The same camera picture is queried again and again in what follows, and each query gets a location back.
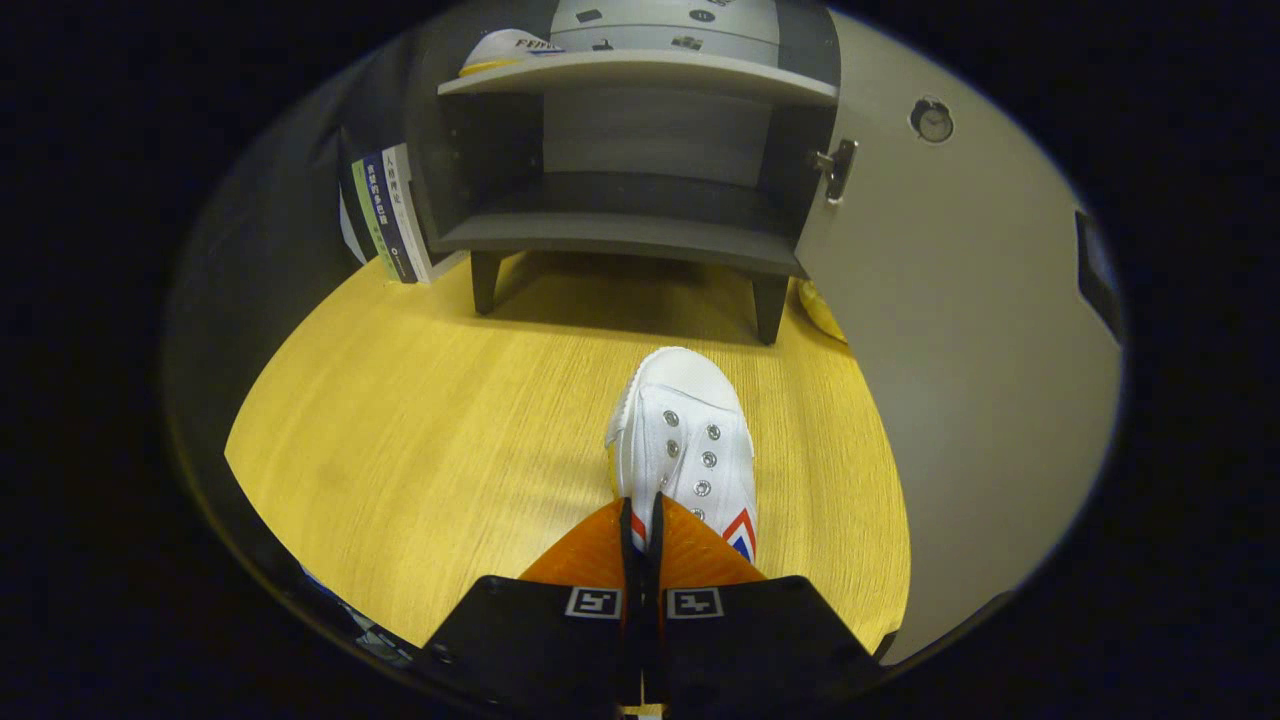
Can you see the dark blue spine book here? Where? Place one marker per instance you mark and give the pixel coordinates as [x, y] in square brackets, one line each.
[388, 215]

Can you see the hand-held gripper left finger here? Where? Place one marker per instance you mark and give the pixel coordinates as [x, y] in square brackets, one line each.
[626, 555]

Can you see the white canvas shoe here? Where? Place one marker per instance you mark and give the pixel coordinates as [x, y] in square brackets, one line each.
[510, 50]
[690, 440]

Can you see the white spine book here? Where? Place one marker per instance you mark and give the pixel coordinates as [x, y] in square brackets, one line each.
[410, 210]

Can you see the beige shoe cabinet door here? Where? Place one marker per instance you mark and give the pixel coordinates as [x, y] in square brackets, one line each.
[960, 350]

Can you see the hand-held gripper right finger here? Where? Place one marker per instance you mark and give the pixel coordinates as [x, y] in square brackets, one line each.
[656, 550]

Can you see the black backdrop cloth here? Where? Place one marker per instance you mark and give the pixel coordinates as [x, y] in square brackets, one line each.
[260, 230]

